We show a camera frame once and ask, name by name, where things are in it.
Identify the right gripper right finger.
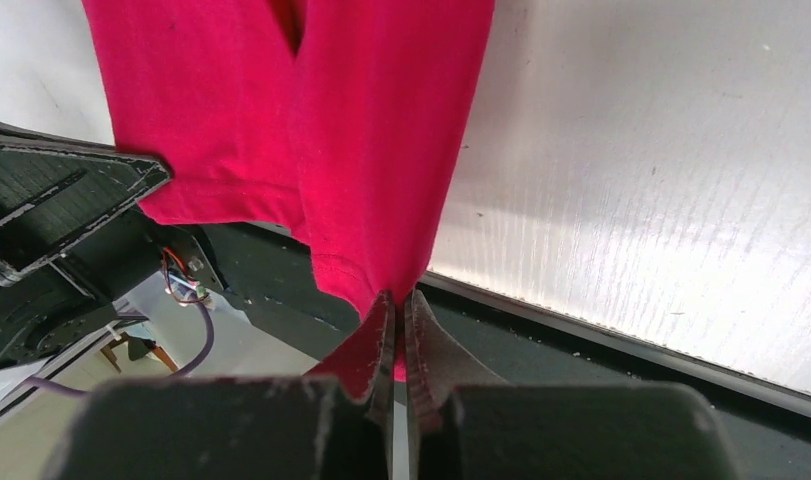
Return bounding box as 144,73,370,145
404,289,509,435

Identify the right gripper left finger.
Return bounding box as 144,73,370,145
305,289,398,425

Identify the red t shirt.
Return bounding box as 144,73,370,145
81,0,497,384

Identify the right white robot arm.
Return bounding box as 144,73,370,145
0,123,504,448

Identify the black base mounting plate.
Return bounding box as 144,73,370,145
204,224,811,479

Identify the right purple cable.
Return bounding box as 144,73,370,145
20,291,215,399

